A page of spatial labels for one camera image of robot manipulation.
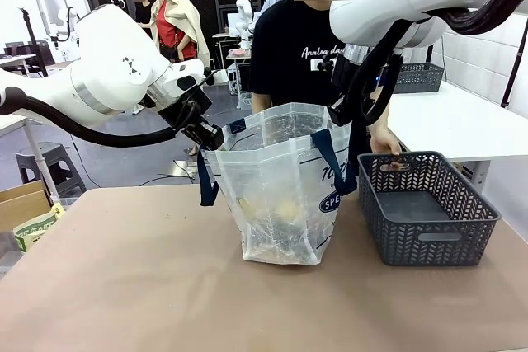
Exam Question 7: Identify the background person in black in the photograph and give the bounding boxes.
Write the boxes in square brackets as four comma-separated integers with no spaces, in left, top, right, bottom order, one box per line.
[134,0,154,28]

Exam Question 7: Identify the small background table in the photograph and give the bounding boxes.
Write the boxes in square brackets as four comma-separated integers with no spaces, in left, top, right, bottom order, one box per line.
[225,49,253,81]

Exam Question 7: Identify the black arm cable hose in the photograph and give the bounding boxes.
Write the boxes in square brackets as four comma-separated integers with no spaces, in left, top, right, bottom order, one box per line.
[349,0,528,126]
[0,87,199,149]

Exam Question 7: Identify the person in black t-shirt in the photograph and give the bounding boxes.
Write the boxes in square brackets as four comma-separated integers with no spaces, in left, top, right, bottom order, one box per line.
[248,0,409,155]

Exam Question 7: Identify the black floor cable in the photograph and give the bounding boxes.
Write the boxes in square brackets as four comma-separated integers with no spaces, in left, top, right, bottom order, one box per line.
[138,173,196,187]

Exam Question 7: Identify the person's left forearm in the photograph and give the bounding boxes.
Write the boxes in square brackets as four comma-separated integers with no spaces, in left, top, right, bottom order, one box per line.
[368,119,392,141]

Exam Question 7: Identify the black tripod stand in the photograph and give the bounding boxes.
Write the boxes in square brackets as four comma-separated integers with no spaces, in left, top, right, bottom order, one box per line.
[18,7,47,77]

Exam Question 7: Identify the grey plastic step stool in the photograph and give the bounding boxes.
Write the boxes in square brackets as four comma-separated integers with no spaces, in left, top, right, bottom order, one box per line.
[16,142,87,197]

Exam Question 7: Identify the brown cardboard box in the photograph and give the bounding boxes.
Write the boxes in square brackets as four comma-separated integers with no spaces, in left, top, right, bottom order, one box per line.
[0,180,54,233]

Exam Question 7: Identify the white computer tower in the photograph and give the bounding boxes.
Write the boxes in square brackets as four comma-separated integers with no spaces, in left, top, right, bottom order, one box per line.
[227,67,241,96]

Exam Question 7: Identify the grey whiteboard panel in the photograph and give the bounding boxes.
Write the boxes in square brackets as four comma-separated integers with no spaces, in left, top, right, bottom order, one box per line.
[35,0,69,35]

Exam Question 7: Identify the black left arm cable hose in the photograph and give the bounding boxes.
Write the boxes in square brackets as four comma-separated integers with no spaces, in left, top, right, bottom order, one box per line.
[0,87,199,149]

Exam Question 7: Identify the mannequin with cream jacket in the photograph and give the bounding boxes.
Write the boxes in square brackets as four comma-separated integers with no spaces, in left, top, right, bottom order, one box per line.
[148,0,212,157]

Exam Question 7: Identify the dark grey plastic basket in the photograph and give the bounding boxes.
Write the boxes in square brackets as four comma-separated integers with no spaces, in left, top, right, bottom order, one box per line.
[391,62,446,94]
[356,151,502,267]

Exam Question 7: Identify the white side table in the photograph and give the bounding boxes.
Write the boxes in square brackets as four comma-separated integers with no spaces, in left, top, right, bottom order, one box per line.
[385,79,528,188]

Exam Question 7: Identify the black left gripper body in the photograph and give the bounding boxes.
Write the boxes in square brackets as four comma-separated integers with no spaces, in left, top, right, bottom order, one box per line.
[158,90,212,135]

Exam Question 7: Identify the person's left hand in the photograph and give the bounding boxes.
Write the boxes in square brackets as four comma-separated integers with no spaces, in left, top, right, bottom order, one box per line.
[370,127,404,163]

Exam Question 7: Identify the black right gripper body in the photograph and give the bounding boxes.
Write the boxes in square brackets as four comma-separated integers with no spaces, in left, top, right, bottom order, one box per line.
[329,54,364,97]

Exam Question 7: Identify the metal plate on floor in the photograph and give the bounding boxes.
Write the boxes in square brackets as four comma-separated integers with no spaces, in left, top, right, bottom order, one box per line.
[172,159,198,180]

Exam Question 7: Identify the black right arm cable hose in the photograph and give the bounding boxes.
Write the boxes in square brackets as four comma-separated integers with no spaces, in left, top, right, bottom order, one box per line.
[349,0,528,126]

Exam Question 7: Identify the translucent white shopping bag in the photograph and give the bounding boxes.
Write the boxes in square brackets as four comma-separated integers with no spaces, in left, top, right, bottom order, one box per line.
[196,102,359,266]

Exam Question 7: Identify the green and white paper bag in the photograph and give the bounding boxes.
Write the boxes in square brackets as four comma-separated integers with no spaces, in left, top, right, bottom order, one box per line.
[13,202,66,252]

